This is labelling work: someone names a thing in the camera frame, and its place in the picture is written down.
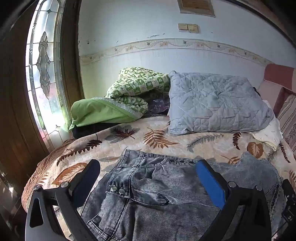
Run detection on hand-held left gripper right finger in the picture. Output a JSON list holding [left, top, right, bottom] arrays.
[[195, 159, 272, 241]]

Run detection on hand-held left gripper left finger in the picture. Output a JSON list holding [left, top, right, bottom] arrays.
[[25, 159, 100, 241]]

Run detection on grey denim pants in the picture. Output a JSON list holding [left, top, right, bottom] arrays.
[[81, 149, 287, 241]]

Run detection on leaf print bed blanket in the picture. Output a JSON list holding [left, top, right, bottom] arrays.
[[21, 115, 296, 239]]

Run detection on white floral pillow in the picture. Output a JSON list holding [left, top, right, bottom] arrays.
[[252, 99, 284, 151]]

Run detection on grey quilted pillow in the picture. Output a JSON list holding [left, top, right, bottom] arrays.
[[168, 71, 275, 136]]

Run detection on green patterned quilt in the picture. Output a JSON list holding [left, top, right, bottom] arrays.
[[69, 67, 171, 131]]

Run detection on purple patterned cloth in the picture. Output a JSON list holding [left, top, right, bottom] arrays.
[[143, 94, 171, 118]]

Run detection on wooden door with stained glass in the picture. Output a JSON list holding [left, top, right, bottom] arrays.
[[0, 0, 86, 209]]

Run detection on framed wall panel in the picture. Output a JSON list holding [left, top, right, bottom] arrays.
[[177, 0, 216, 17]]

